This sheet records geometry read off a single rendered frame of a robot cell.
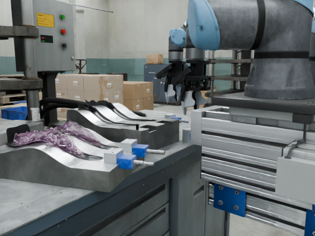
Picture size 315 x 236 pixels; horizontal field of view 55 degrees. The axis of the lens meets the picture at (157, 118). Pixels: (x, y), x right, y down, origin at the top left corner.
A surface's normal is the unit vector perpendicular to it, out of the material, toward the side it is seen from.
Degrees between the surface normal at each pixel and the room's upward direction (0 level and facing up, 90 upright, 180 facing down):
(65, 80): 92
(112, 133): 90
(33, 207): 0
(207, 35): 121
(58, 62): 90
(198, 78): 91
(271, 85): 73
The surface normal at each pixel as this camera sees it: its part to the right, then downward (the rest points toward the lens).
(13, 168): -0.29, 0.17
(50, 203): 0.00, -0.98
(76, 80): -0.53, 0.18
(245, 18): 0.00, 0.12
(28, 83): 0.33, 0.17
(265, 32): 0.01, 0.60
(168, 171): 0.83, 0.10
